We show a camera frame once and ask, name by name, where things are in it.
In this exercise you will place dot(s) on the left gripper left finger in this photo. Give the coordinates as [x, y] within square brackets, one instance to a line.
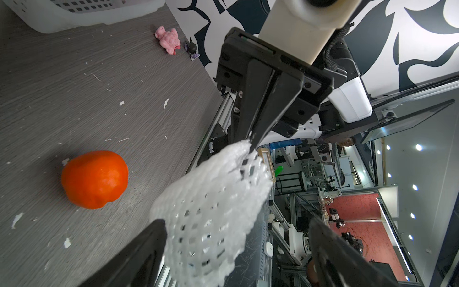
[138, 264]

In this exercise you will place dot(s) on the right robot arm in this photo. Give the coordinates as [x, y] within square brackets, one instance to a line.
[347, 111]

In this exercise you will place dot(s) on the small pink plush toy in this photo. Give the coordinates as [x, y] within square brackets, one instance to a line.
[168, 39]

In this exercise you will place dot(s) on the netted orange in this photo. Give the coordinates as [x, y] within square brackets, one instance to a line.
[94, 179]

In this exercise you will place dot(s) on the white perforated plastic basket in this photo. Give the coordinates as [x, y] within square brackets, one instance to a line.
[55, 16]

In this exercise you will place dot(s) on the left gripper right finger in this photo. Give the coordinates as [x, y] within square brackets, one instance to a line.
[338, 264]

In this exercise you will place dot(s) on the small black toy figure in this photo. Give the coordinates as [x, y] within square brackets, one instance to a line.
[191, 49]

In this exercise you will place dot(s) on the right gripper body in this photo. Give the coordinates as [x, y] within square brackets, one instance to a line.
[239, 48]

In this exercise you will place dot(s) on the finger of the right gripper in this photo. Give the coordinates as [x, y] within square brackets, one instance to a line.
[282, 90]
[254, 92]

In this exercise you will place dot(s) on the wooden picture frame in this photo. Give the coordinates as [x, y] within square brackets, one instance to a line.
[265, 154]

